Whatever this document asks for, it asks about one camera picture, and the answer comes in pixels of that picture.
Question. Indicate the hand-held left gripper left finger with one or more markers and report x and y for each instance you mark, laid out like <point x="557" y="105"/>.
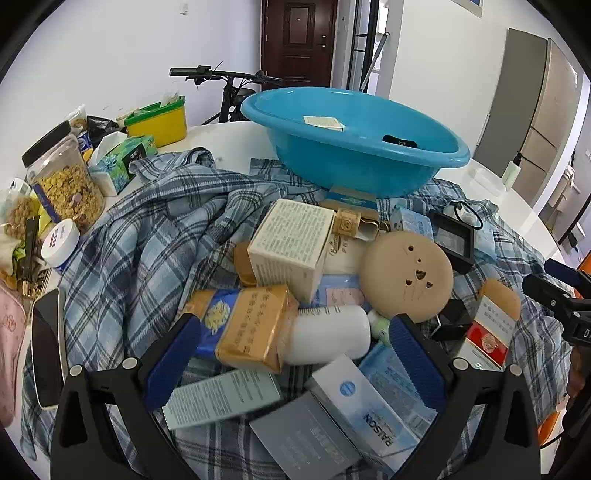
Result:
<point x="175" y="364"/>

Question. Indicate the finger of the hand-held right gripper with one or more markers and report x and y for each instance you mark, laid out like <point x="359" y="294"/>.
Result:
<point x="563" y="274"/>
<point x="549" y="293"/>

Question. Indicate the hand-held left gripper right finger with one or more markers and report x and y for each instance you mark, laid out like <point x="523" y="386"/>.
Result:
<point x="411" y="364"/>

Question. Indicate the small black box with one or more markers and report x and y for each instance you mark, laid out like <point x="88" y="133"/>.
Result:
<point x="452" y="318"/>

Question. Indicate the gold blue pack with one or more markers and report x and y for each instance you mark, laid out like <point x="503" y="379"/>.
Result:
<point x="249" y="327"/>

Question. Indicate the black printed knit cloth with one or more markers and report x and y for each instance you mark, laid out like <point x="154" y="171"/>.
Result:
<point x="399" y="141"/>

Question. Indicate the blue plastic basin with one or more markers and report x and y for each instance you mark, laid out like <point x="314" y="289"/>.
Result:
<point x="323" y="157"/>

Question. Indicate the person's right forearm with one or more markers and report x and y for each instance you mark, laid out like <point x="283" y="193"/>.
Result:
<point x="577" y="374"/>

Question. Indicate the light blue soft packet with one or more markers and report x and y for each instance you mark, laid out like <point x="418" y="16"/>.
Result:
<point x="388" y="383"/>

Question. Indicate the pale green tube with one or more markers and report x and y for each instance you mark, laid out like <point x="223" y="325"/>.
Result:
<point x="381" y="327"/>

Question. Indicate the pale green flat box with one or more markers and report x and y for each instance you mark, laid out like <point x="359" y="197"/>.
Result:
<point x="221" y="399"/>

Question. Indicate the white blue printed box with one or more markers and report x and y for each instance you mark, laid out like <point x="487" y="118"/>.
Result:
<point x="364" y="415"/>

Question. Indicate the red white carton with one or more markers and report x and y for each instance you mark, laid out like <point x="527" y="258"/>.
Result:
<point x="487" y="341"/>

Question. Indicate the white plastic bottle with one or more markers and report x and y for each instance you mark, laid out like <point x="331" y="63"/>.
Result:
<point x="332" y="332"/>

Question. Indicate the beige round case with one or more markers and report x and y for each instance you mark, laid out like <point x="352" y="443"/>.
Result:
<point x="406" y="277"/>

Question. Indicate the blue packet pink print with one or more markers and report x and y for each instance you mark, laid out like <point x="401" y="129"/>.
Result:
<point x="341" y="290"/>

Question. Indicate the orange chair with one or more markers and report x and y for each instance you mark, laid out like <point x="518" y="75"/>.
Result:
<point x="549" y="427"/>

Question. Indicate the pale green spray bottle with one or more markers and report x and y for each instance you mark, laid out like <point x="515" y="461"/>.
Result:
<point x="511" y="173"/>

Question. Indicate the tan foil packet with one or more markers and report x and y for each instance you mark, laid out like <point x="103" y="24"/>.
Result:
<point x="244" y="263"/>

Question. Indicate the clear plastic container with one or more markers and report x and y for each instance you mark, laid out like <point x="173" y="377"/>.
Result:
<point x="485" y="180"/>

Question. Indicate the blue plaid shirt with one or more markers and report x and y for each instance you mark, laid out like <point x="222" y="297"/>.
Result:
<point x="161" y="240"/>

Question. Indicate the white pack gold logo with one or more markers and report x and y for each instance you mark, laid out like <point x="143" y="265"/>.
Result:
<point x="344" y="256"/>

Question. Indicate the black smartphone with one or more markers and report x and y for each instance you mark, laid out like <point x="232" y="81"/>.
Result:
<point x="48" y="346"/>

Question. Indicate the grey flat box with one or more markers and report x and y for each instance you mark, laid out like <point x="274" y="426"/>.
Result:
<point x="300" y="438"/>

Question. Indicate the large blue wipes pack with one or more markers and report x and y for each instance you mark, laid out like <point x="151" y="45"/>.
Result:
<point x="413" y="224"/>

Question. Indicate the beige refrigerator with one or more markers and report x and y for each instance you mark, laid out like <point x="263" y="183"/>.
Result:
<point x="531" y="115"/>

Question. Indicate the pink pouch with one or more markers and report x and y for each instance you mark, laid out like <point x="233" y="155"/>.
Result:
<point x="11" y="350"/>

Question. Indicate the white jar blue label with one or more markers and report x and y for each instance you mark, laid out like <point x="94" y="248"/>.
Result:
<point x="60" y="244"/>

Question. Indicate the cream printed box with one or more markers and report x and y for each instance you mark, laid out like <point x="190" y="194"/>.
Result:
<point x="291" y="240"/>

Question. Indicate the brown blue cardboard box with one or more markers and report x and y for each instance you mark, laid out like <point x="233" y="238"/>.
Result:
<point x="351" y="201"/>

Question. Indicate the green tissue box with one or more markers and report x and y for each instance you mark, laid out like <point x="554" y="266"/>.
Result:
<point x="122" y="161"/>

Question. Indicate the clear cereal jar black lid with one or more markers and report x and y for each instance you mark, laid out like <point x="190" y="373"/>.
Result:
<point x="64" y="184"/>

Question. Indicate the clear bag of nuts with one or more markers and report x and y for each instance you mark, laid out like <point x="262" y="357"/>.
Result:
<point x="21" y="212"/>

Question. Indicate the yellow bin green lid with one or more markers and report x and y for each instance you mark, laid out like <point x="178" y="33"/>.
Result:
<point x="157" y="122"/>

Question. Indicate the black snack bag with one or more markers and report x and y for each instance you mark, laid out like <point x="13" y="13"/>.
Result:
<point x="104" y="129"/>

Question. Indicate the clear snack bag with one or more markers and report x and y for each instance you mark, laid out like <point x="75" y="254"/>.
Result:
<point x="76" y="120"/>

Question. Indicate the black bicycle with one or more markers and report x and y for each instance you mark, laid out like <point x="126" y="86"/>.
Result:
<point x="231" y="99"/>

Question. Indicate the mop pole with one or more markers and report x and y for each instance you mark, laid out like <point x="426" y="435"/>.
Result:
<point x="374" y="60"/>

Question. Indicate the black framed glass door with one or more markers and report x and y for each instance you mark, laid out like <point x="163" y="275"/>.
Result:
<point x="358" y="41"/>

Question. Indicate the dark brown door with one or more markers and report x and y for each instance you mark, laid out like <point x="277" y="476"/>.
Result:
<point x="300" y="41"/>

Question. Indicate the black display frame box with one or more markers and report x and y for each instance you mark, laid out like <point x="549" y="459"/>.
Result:
<point x="461" y="258"/>

